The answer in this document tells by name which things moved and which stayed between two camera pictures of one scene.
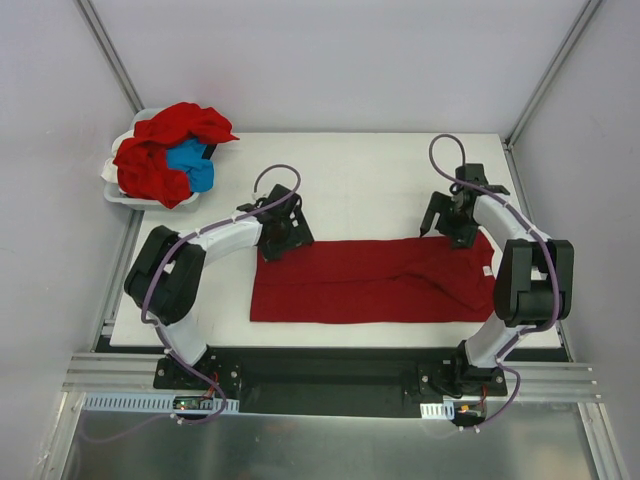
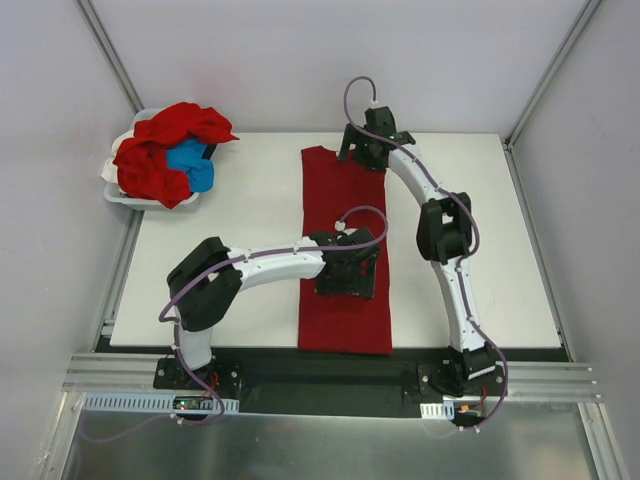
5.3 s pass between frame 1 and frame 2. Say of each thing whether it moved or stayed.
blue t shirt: stayed
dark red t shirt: moved
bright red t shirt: stayed
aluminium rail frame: stayed
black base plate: stayed
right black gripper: moved
